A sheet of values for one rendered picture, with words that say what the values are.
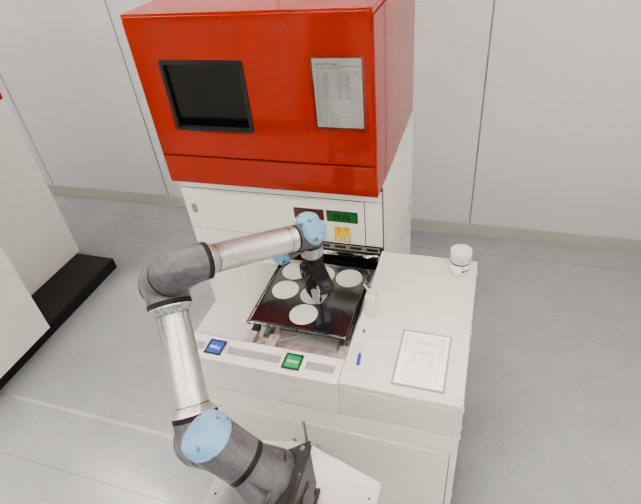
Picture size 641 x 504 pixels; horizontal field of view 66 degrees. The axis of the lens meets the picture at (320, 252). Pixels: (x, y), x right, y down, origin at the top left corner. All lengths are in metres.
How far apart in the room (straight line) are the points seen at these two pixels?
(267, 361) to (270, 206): 0.64
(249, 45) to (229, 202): 0.65
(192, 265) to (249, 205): 0.78
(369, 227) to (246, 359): 0.66
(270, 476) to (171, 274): 0.51
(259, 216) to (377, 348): 0.75
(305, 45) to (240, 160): 0.48
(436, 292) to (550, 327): 1.42
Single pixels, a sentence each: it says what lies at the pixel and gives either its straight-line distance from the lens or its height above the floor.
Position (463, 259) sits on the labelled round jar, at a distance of 1.72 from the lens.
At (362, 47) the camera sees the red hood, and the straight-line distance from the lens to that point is 1.50.
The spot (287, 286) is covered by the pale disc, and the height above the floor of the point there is 0.90.
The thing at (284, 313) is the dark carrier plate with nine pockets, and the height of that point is 0.90.
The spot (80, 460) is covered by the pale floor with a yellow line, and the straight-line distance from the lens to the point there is 2.81.
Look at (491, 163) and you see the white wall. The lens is 3.32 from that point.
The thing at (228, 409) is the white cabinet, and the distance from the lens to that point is 1.79.
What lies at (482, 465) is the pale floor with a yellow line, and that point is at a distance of 2.46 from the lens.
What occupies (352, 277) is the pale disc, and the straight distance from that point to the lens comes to 1.86.
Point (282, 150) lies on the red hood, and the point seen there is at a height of 1.38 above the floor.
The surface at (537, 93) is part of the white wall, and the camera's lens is 3.14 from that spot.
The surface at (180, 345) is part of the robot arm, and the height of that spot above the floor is 1.21.
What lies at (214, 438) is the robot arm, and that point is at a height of 1.17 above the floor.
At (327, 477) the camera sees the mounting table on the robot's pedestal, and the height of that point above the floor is 0.82.
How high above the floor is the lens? 2.12
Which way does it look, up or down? 38 degrees down
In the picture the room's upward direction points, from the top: 7 degrees counter-clockwise
